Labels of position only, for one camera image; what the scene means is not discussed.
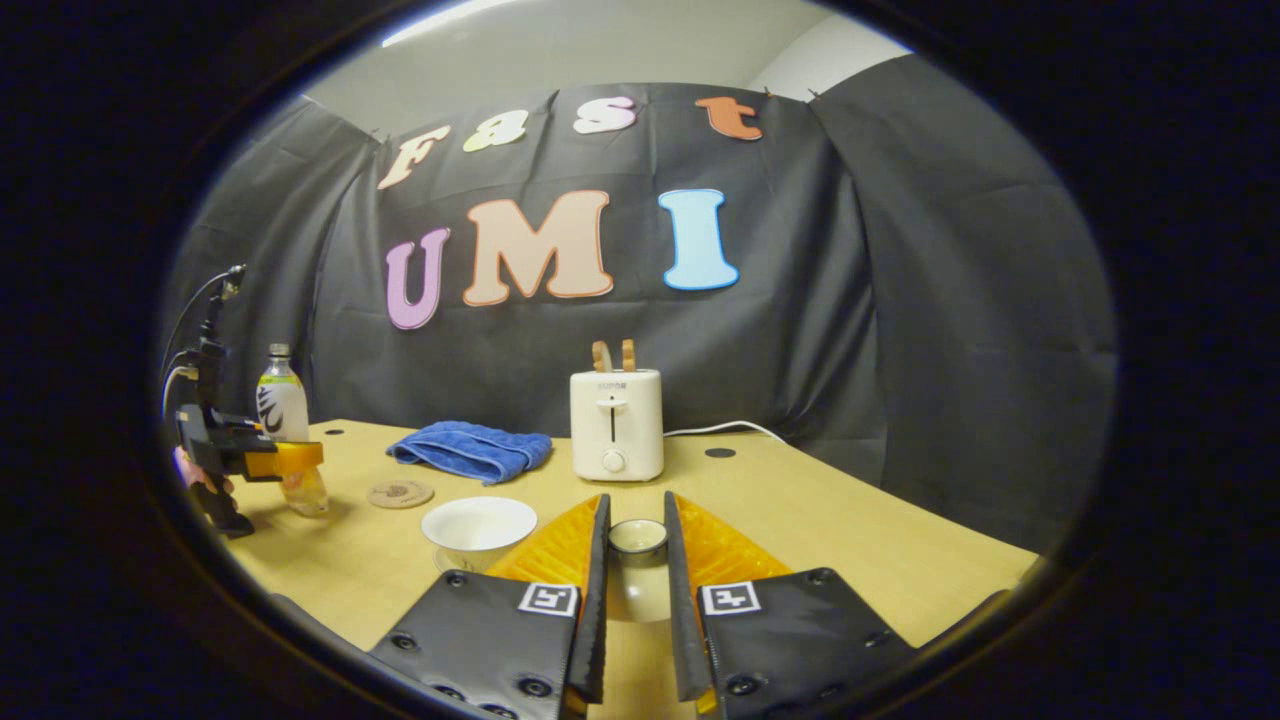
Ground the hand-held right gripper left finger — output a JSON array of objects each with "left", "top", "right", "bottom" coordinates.
[{"left": 368, "top": 492, "right": 612, "bottom": 720}]

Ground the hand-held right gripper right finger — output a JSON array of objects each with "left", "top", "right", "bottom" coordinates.
[{"left": 663, "top": 490, "right": 916, "bottom": 720}]

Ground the clear water bottle white label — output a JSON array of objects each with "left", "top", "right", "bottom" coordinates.
[{"left": 256, "top": 343, "right": 330, "bottom": 517}]

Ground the cream ceramic teacup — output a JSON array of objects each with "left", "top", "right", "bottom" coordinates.
[{"left": 421, "top": 497, "right": 539, "bottom": 573}]

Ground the round cork coaster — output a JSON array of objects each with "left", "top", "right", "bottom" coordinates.
[{"left": 367, "top": 479, "right": 435, "bottom": 510}]

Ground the cream teacup lid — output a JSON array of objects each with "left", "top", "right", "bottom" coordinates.
[{"left": 601, "top": 518, "right": 676, "bottom": 624}]

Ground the blue folded towel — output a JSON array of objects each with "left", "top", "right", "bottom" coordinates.
[{"left": 387, "top": 420, "right": 553, "bottom": 486}]

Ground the white toaster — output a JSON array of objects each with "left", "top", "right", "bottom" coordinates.
[{"left": 570, "top": 369, "right": 665, "bottom": 483}]

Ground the black backdrop cloth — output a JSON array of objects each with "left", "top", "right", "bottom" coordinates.
[{"left": 160, "top": 55, "right": 1118, "bottom": 556}]

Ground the white toaster power cable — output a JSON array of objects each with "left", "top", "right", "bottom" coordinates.
[{"left": 663, "top": 420, "right": 791, "bottom": 447}]

